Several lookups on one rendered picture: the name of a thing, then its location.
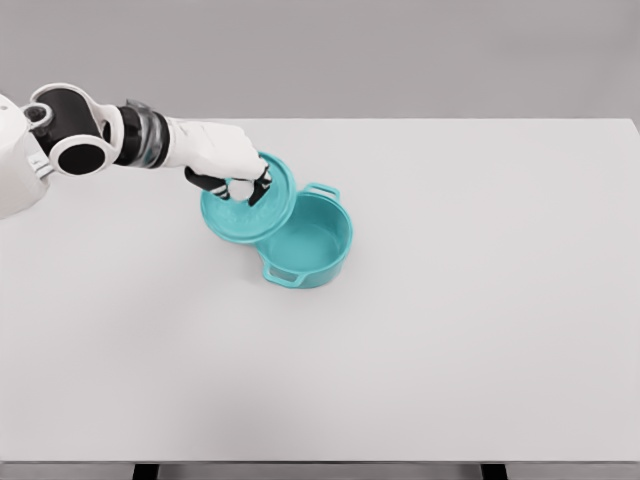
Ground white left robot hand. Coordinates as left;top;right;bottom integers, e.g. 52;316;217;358
183;121;275;208

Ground teal pot with handles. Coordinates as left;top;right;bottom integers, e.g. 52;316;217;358
254;182;354;290

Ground teal pot lid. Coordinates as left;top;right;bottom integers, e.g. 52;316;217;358
200;151;299;246

